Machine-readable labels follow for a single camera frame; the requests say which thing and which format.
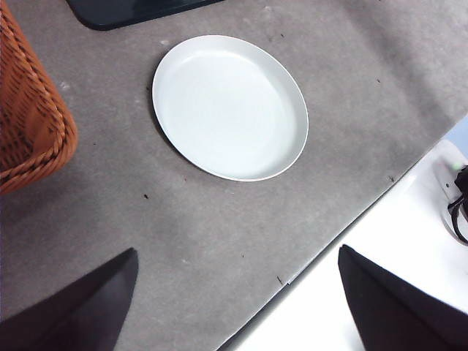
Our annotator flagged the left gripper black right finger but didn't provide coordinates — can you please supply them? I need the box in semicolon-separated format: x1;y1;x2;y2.
337;244;468;351

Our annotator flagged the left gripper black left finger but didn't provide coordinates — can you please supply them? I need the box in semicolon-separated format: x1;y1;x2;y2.
0;247;140;351

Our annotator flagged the brown wicker basket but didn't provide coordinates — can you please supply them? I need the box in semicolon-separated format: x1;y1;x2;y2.
0;7;79;195

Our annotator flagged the white round plate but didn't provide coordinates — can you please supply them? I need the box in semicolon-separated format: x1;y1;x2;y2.
151;34;310;182

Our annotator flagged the black rectangular tray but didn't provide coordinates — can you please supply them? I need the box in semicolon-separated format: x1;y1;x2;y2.
65;0;227;31

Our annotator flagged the white rounded camera mount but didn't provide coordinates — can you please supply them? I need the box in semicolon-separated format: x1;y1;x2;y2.
433;140;468;244

